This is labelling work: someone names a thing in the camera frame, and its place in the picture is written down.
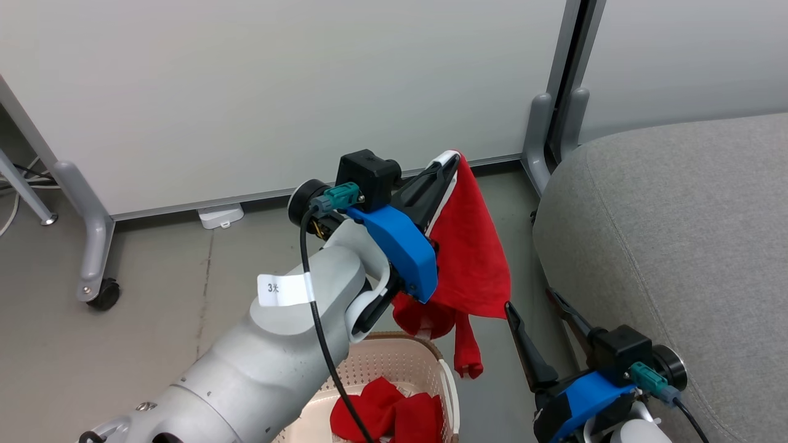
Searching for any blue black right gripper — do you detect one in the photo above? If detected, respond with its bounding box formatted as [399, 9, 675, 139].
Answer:
[505, 287, 640, 443]

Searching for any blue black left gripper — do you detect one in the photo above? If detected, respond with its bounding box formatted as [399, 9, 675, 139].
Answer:
[347, 154, 460, 304]

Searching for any red garment with white stripes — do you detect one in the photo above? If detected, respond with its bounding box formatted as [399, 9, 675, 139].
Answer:
[392, 150, 512, 380]

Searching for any plain red garment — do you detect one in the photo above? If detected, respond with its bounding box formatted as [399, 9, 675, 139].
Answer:
[329, 376, 446, 443]

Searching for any grey fabric sofa seat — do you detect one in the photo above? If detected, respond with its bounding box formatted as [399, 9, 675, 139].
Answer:
[533, 113, 788, 443]

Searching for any cream perforated laundry basket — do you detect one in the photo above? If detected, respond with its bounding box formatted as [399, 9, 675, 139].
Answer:
[271, 331, 461, 443]

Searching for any wide white partition panel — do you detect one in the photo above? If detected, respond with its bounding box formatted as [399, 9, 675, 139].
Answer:
[0, 0, 583, 221]

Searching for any white floor socket box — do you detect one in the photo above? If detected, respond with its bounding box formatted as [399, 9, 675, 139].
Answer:
[196, 202, 246, 231]

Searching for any narrow white partition panel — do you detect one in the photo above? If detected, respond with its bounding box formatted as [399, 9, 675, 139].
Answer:
[579, 0, 788, 146]

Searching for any grey partition foot with caster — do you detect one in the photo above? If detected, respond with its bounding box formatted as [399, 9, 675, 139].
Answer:
[52, 161, 121, 312]

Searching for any thin grey stand leg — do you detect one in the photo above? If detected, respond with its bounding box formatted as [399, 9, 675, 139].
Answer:
[0, 146, 59, 227]

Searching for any black cable with teal plug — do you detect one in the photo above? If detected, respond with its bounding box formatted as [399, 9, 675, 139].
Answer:
[628, 362, 710, 443]
[299, 182, 376, 443]

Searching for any white paper cable label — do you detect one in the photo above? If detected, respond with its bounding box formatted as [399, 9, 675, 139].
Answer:
[257, 272, 315, 308]

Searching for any white floor cable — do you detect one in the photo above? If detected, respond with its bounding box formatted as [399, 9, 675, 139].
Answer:
[0, 157, 62, 238]

